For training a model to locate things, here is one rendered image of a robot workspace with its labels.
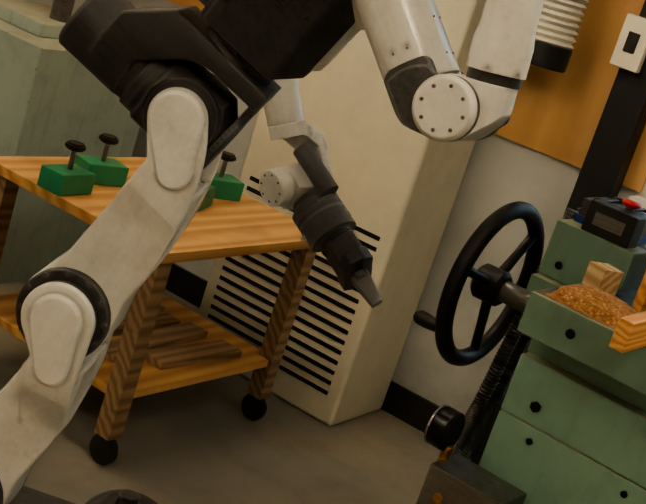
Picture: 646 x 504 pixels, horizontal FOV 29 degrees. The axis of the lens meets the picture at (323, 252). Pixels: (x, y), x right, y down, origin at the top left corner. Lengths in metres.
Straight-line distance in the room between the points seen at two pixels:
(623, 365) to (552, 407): 0.15
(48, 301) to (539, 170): 1.80
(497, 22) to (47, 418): 0.93
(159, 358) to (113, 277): 1.10
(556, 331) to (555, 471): 0.21
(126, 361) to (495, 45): 1.49
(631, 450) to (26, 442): 0.91
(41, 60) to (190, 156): 1.77
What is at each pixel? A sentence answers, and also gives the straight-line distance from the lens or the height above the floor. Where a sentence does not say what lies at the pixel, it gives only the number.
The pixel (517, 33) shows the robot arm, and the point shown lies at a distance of 1.45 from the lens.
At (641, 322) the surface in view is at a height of 0.94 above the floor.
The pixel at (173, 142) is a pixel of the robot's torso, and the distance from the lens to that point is 1.76.
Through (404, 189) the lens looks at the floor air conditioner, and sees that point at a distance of 3.19.
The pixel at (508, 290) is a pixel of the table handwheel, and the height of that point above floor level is 0.82.
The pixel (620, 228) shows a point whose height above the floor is 0.99.
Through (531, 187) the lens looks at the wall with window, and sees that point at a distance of 3.36.
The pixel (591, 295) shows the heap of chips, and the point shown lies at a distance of 1.71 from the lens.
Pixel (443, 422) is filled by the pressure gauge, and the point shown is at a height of 0.68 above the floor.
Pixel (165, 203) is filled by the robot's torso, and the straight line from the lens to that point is 1.79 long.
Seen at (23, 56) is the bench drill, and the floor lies 0.66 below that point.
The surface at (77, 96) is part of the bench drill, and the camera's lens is 3.64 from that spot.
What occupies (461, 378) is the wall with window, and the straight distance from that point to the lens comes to 3.50.
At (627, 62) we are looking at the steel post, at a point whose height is 1.16.
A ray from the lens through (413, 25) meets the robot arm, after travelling 1.48.
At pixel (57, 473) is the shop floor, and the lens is 2.77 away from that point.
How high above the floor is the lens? 1.31
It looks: 15 degrees down
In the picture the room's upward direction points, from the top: 18 degrees clockwise
